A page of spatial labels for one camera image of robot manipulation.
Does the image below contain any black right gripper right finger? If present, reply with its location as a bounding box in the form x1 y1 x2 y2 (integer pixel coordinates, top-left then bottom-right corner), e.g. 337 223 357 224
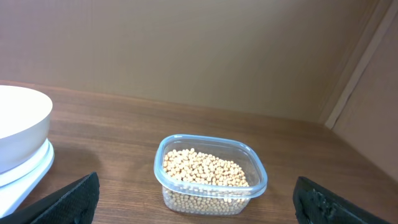
292 176 389 224

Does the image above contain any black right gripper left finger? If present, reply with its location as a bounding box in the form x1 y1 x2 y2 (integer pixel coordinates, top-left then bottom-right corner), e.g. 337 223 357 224
1 172 100 224

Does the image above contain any white digital kitchen scale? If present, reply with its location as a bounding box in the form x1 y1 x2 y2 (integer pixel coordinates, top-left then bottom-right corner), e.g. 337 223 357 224
1 139 55 218

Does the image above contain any white bowl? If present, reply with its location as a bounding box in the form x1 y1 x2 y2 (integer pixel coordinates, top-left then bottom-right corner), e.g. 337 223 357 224
1 85 53 172

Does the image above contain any clear plastic container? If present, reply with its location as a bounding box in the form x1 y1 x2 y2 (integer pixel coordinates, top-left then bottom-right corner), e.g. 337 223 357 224
154 134 268 216

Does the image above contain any soybeans pile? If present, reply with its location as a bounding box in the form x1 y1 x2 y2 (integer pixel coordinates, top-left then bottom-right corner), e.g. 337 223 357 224
162 148 250 215

